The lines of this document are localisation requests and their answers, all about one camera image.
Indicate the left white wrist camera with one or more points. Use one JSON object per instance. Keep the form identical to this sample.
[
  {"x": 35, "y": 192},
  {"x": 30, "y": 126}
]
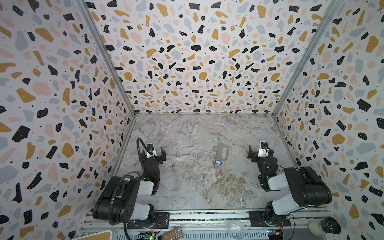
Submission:
[{"x": 151, "y": 150}]

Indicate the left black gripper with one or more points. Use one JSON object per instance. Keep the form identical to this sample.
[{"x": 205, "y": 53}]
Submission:
[{"x": 151, "y": 159}]

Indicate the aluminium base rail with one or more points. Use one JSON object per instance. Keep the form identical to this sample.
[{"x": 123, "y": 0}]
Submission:
[{"x": 212, "y": 225}]

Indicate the clear glass cup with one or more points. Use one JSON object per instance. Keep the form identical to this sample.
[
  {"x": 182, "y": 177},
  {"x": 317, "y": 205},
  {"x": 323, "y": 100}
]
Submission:
[{"x": 236, "y": 229}]

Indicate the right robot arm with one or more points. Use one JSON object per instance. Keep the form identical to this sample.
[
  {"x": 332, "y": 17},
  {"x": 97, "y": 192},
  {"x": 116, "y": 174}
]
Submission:
[{"x": 306, "y": 188}]

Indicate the black tape roll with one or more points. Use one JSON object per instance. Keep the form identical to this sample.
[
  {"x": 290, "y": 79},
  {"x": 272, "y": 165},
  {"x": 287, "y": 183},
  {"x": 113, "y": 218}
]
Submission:
[{"x": 330, "y": 226}]

